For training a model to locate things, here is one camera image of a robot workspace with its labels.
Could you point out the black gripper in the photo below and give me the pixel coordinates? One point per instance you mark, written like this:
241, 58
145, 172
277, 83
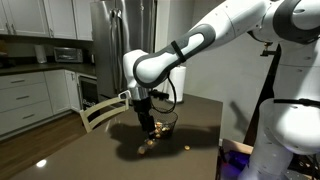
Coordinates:
142, 106

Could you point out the small gold snack packet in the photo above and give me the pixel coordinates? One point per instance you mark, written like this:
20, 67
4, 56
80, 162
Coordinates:
158, 124
156, 131
158, 135
187, 147
142, 150
150, 143
165, 128

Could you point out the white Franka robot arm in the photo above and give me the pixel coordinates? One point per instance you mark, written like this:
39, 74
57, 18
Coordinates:
300, 126

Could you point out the white paper towel roll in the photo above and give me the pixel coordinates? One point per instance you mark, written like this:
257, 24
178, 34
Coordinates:
180, 83
40, 53

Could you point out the light wooden dining chair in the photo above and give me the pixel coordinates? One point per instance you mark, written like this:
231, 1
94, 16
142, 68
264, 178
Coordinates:
85, 122

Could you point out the black undercounter wine cooler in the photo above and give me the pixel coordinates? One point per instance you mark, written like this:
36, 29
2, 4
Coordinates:
88, 93

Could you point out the stainless steel refrigerator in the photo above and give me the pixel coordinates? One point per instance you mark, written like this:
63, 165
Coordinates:
106, 43

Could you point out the tan wooden board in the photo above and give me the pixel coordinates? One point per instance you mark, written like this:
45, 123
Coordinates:
236, 146

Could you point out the dark kitchen countertop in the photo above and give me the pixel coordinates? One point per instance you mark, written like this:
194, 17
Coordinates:
40, 67

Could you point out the white lower kitchen cabinets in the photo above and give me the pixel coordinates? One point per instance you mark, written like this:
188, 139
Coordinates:
26, 100

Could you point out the white kitchen cabinets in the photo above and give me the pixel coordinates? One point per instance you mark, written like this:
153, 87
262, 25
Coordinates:
30, 16
26, 100

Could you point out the dark tripod stand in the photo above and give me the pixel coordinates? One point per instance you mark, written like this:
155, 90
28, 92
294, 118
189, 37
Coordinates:
268, 86

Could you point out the white upper kitchen cabinets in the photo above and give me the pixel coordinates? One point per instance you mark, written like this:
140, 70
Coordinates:
30, 16

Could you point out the white perforated mounting plate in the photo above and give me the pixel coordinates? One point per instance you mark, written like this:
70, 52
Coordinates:
305, 175

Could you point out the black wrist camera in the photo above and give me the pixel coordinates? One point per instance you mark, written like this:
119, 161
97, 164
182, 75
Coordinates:
159, 94

